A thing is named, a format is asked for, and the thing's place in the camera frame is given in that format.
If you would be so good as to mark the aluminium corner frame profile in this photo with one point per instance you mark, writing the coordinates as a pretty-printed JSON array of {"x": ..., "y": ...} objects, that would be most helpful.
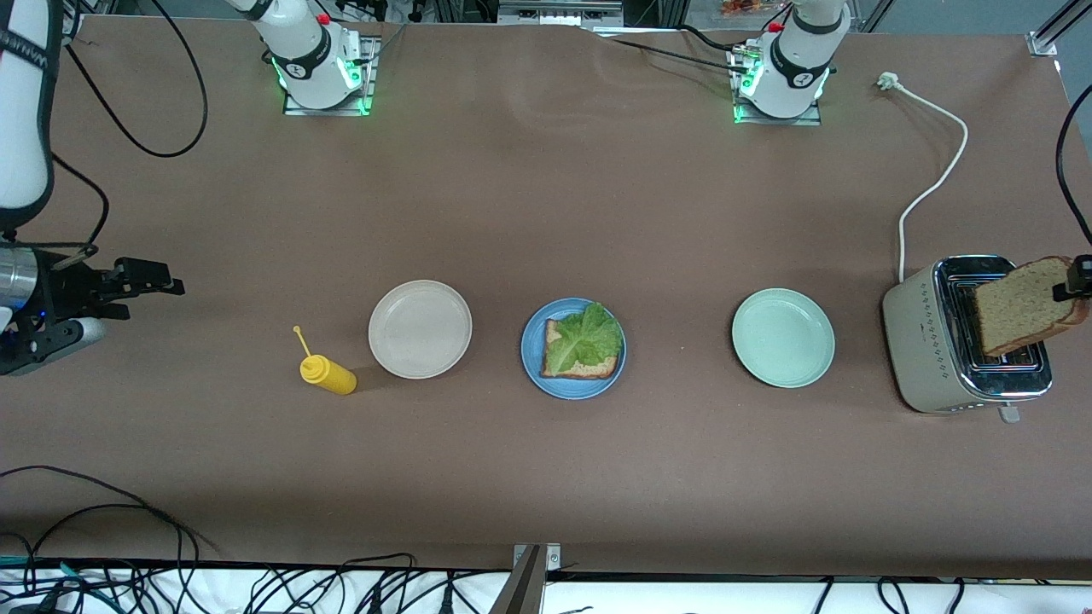
[{"x": 1042, "y": 43}]

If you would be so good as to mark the brown bread slice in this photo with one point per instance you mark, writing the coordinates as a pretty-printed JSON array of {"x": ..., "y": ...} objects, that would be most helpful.
[
  {"x": 1019, "y": 307},
  {"x": 597, "y": 371}
]

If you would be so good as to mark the orange packet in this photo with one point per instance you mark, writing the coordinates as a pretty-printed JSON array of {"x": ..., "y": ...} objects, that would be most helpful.
[{"x": 749, "y": 7}]

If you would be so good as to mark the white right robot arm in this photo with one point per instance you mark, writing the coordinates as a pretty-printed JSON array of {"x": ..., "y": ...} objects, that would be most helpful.
[{"x": 21, "y": 128}]

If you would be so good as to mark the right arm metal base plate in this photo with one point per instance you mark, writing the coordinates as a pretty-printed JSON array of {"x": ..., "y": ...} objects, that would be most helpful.
[{"x": 368, "y": 77}]

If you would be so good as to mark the green lettuce leaf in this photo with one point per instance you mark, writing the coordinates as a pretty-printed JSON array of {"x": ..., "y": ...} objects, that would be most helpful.
[{"x": 584, "y": 341}]

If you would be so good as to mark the blue round plate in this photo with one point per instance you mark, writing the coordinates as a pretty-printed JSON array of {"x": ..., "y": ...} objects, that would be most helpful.
[{"x": 573, "y": 390}]

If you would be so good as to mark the silver table clamp bracket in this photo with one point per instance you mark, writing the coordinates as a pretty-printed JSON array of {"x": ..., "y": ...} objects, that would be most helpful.
[{"x": 553, "y": 556}]

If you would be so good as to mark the beige chrome toaster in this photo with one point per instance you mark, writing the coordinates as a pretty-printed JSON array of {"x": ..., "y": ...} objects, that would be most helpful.
[{"x": 917, "y": 341}]

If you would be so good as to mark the grey metal post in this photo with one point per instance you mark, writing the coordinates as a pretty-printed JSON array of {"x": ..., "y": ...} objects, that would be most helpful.
[{"x": 520, "y": 593}]

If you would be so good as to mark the beige round plate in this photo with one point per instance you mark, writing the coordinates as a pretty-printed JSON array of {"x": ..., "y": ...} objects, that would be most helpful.
[{"x": 420, "y": 329}]

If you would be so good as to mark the green round plate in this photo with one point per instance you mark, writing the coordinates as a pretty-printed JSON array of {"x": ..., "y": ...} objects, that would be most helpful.
[{"x": 783, "y": 338}]

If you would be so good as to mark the yellow mustard squeeze bottle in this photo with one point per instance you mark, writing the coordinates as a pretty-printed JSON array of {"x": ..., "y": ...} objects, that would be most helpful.
[{"x": 333, "y": 377}]

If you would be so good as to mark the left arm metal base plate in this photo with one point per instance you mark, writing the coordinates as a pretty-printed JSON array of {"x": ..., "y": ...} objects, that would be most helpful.
[{"x": 776, "y": 121}]

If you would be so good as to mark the aluminium profile beam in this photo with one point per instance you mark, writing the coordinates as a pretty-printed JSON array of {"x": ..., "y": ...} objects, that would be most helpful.
[{"x": 559, "y": 13}]

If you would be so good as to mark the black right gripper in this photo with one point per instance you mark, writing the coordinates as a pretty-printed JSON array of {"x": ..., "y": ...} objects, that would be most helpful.
[{"x": 68, "y": 288}]

